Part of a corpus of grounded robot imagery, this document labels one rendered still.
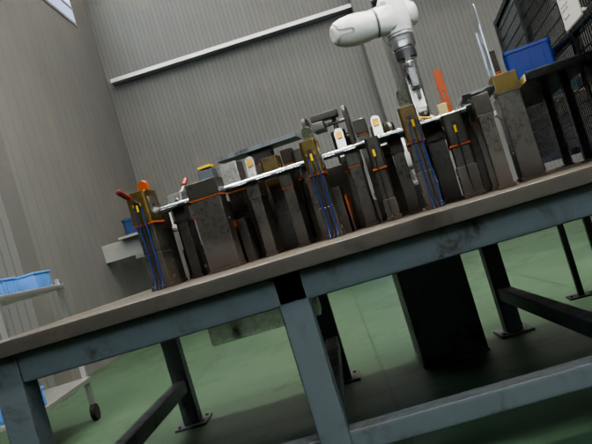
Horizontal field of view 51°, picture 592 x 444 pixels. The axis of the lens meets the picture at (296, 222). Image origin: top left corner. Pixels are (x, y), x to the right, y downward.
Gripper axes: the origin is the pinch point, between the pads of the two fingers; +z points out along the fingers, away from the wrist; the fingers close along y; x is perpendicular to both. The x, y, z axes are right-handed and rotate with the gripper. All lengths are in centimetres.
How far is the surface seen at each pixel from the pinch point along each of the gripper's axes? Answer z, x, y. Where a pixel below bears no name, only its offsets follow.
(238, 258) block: 35, -77, 21
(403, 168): 21.1, -12.6, 2.1
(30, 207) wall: -70, -376, -322
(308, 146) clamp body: 5.3, -40.7, 22.1
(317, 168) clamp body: 13.4, -40.0, 22.1
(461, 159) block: 24.8, 6.0, 22.5
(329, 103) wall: -156, -106, -770
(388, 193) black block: 28.5, -19.5, 19.6
